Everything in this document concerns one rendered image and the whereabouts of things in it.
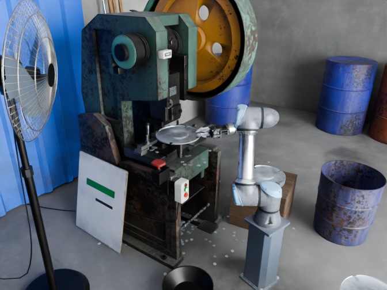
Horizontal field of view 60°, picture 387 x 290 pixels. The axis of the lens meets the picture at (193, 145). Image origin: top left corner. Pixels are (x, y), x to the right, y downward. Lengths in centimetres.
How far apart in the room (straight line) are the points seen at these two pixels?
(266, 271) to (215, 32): 151
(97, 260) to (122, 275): 23
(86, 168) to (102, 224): 41
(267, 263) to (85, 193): 134
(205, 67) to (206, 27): 26
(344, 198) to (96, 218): 170
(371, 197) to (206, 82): 132
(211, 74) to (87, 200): 125
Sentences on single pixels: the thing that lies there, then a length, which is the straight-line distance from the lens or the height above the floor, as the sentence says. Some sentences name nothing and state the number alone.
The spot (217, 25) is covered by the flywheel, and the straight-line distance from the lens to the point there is 227.
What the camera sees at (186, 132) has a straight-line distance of 217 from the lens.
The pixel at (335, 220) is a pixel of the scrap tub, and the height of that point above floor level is 19.
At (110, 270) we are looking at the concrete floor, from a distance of 234.
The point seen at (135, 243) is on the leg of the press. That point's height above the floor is 3.
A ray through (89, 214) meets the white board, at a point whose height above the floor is 15.
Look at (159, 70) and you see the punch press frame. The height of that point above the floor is 123.
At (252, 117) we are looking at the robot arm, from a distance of 178.
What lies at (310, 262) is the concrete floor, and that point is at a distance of 247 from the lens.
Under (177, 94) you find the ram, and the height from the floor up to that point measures 104.
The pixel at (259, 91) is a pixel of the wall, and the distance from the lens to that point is 549.
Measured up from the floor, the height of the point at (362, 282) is 31.
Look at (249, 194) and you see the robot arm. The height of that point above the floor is 65.
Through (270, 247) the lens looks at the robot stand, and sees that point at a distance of 199.
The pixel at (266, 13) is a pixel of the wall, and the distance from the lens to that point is 530.
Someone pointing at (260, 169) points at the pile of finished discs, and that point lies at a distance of 262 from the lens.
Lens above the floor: 163
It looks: 25 degrees down
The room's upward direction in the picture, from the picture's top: 1 degrees clockwise
